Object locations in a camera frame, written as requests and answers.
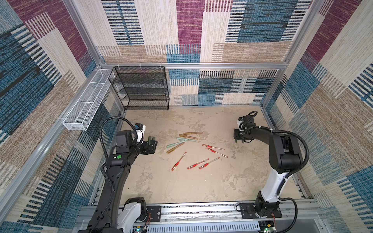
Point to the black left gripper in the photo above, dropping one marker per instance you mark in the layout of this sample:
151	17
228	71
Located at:
145	150

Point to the mint highlighter pen upper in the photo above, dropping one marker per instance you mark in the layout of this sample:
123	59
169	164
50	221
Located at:
186	139

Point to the mint highlighter pen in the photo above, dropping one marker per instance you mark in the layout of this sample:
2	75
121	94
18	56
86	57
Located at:
175	144
186	139

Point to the white wire mesh basket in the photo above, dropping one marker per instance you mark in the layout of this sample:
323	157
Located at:
84	110

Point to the tan highlighter pen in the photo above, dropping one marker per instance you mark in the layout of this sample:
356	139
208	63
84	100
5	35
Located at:
187	136
175	147
193	133

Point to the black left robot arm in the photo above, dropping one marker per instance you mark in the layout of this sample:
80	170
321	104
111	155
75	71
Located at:
107	217

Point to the red pen middle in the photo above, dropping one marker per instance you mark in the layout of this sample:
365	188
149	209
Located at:
196	164

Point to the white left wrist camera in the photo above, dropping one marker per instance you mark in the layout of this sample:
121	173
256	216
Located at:
140	130

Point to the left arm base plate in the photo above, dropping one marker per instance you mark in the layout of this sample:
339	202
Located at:
152	214

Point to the red pen leftmost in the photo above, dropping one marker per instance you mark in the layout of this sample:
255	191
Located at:
178	162

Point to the mint highlighter pen lower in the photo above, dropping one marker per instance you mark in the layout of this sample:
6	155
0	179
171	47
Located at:
175	144

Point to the red pen right lower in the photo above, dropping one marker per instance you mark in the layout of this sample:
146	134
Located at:
208	163

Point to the red pen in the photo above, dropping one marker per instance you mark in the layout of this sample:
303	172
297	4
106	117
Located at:
208	163
196	164
212	147
213	151
178	162

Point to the tan highlighter pen top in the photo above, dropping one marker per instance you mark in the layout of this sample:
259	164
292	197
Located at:
193	133

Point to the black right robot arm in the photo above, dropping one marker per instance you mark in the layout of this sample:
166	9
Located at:
288	154

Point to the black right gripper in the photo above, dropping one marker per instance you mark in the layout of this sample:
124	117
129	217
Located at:
236	135

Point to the black wire mesh shelf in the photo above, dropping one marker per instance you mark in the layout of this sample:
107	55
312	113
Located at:
141	88

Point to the tan highlighter pen lower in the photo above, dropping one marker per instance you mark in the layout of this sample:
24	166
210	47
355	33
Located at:
175	147

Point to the green marker cap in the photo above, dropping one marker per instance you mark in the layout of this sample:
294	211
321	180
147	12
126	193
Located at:
151	139

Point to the aluminium front rail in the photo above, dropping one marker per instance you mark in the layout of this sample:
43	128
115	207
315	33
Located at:
222	217

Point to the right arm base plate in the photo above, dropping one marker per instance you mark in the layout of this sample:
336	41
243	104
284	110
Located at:
257	211

